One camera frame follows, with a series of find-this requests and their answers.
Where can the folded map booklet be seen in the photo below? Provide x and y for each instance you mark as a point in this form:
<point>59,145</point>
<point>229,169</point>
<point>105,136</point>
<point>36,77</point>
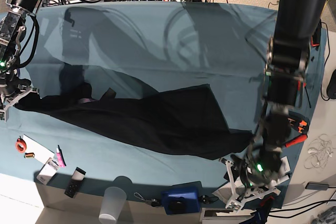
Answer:
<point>224,193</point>

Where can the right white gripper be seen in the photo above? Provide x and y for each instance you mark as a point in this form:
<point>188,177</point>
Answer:
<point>10,100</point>

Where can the white packaged card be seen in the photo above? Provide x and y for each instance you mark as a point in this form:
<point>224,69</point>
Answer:
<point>47,172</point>

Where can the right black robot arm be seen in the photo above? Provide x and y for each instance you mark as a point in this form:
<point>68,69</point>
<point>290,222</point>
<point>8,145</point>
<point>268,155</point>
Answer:
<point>13,32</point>

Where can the orange tape roll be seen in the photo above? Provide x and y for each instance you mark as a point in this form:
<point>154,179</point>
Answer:
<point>21,145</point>

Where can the blue camera box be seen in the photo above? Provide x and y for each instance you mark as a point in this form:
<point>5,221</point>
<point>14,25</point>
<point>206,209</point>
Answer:
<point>179,201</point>

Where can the black t-shirt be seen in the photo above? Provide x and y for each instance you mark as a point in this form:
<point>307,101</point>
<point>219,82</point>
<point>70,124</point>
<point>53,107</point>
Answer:
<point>186,121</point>

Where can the white printed card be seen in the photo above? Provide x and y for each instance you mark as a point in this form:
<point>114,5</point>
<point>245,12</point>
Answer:
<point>285,167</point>

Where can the teal table cloth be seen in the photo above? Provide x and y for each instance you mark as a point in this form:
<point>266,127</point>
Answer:
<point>139,49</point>

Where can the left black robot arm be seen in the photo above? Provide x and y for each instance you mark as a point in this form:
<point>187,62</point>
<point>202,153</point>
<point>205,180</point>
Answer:
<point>288,55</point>

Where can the orange black utility knife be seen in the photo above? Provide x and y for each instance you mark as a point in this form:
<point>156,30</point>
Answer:
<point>299,123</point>

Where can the metal carabiner keyring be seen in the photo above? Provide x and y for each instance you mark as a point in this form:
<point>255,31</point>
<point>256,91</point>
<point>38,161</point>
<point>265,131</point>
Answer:
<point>151,202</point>

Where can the small brass battery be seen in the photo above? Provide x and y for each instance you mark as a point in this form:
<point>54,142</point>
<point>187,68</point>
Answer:
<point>29,155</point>

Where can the black white remote control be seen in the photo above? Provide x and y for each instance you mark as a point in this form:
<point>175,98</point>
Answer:
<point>75,182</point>

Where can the pink glue tube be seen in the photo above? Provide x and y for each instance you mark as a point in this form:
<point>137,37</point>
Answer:
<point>60,158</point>

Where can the translucent plastic cup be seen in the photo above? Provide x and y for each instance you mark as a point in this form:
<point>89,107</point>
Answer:
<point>112,204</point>

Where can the white paper sheet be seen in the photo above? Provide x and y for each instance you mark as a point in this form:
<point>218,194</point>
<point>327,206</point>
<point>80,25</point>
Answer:
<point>41,153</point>

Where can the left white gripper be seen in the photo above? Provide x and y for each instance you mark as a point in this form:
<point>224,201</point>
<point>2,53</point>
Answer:
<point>249,181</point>

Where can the orange black screwdriver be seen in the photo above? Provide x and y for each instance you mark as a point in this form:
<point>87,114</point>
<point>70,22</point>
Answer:
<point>296,140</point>

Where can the red black power tool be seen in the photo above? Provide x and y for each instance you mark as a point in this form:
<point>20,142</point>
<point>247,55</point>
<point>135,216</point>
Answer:
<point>316,37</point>

